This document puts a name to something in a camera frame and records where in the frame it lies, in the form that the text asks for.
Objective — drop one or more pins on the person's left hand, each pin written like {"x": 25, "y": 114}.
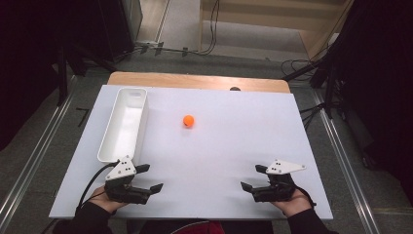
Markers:
{"x": 104, "y": 202}

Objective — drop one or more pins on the white plastic bin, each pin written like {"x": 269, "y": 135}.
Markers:
{"x": 125, "y": 130}

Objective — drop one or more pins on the black cabinet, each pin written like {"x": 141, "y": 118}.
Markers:
{"x": 118, "y": 29}

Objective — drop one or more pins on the black metal stand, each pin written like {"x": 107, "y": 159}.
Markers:
{"x": 61, "y": 74}
{"x": 328, "y": 91}

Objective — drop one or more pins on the orange ball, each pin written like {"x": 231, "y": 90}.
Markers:
{"x": 188, "y": 120}

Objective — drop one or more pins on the aluminium floor rail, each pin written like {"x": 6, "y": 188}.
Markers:
{"x": 35, "y": 152}
{"x": 344, "y": 162}

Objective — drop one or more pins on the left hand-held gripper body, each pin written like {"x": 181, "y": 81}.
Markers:
{"x": 122, "y": 191}

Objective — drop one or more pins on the person's right hand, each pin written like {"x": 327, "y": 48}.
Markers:
{"x": 293, "y": 205}

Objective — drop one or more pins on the wooden table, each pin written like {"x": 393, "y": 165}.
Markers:
{"x": 195, "y": 81}

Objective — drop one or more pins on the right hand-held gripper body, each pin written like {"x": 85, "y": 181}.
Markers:
{"x": 277, "y": 190}

